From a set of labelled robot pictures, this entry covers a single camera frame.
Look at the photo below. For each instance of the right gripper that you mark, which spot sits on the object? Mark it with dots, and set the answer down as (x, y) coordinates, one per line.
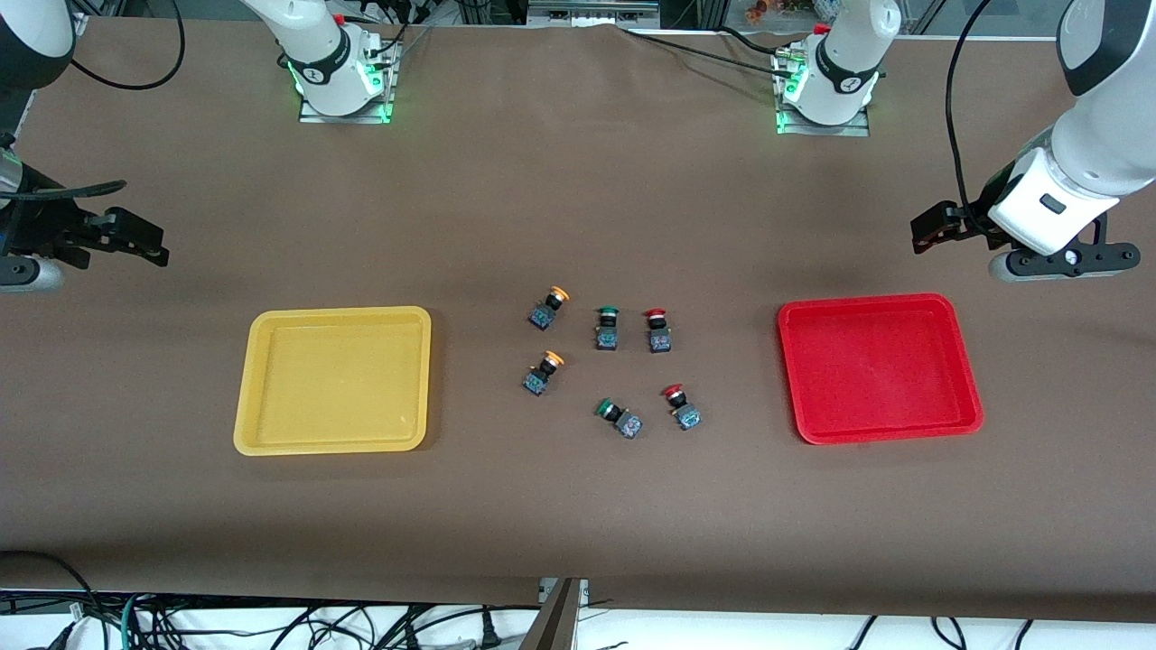
(47, 226)

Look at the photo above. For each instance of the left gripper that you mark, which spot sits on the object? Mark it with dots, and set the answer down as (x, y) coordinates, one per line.
(974, 222)

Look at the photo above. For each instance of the red mushroom push button switch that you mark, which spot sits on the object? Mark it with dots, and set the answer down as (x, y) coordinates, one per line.
(658, 336)
(684, 411)

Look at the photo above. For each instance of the yellow mushroom push button switch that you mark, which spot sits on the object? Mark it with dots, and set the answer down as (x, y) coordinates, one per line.
(540, 377)
(546, 311)

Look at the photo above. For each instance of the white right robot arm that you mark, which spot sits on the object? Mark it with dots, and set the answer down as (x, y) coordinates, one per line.
(316, 36)

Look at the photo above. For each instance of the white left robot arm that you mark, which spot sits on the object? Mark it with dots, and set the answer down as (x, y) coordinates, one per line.
(1111, 135)

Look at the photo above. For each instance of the red plastic tray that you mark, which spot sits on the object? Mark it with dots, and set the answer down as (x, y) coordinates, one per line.
(876, 370)

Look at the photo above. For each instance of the yellow plastic tray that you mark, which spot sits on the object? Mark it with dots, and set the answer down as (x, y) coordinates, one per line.
(334, 388)

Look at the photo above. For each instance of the brown table cloth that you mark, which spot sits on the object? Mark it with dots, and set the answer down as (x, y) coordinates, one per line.
(578, 506)

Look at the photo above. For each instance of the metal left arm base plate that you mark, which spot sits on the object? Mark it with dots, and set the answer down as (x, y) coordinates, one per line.
(817, 131)

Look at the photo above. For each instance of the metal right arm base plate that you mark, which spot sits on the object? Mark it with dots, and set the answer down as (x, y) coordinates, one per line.
(348, 118)

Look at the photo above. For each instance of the green mushroom push button switch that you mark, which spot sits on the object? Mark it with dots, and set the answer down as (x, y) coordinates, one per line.
(621, 421)
(607, 334)

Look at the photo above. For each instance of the grey metal rail device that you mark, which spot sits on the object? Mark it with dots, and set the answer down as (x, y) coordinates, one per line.
(587, 11)

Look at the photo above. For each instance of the grey metal table post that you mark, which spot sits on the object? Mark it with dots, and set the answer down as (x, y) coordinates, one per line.
(553, 627)

